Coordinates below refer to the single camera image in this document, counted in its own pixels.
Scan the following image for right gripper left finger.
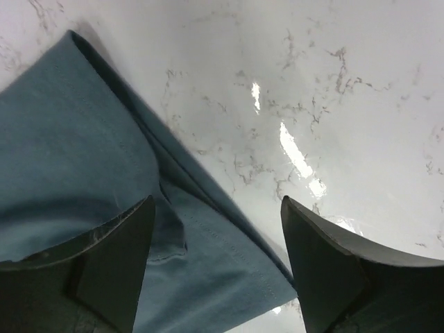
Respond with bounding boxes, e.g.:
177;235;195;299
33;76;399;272
1;196;155;332

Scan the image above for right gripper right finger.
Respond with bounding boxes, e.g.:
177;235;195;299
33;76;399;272
281;196;443;332

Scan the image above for blue-grey t-shirt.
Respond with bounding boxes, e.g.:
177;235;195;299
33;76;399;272
1;31;296;332

